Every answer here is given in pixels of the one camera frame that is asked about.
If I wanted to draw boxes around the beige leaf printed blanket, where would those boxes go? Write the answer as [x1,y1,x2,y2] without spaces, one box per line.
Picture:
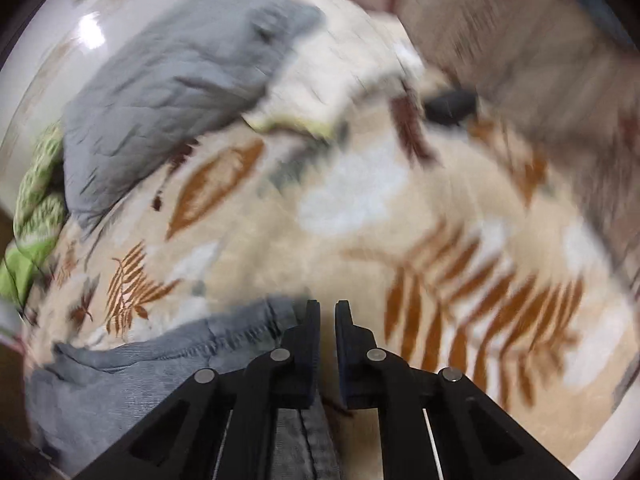
[20,95,637,480]

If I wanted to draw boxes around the brown striped cloth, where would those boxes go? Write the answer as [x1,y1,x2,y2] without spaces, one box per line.
[390,0,640,271]

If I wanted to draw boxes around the green patterned cloth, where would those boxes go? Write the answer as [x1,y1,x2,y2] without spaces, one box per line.
[0,122,69,307]

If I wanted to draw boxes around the grey denim pants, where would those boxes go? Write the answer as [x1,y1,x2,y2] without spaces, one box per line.
[25,296,342,480]

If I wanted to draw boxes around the grey quilted blanket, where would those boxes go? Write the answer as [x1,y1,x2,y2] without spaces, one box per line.
[60,0,323,235]

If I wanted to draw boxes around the small black object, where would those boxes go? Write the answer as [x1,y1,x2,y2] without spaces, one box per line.
[424,89,479,126]

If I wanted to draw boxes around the cream cloth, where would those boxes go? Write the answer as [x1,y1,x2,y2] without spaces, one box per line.
[242,0,427,142]

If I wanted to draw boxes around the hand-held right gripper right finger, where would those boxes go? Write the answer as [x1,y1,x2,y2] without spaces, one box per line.
[335,299,582,480]

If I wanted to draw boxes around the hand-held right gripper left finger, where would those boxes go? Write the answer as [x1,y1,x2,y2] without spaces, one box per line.
[75,299,322,480]

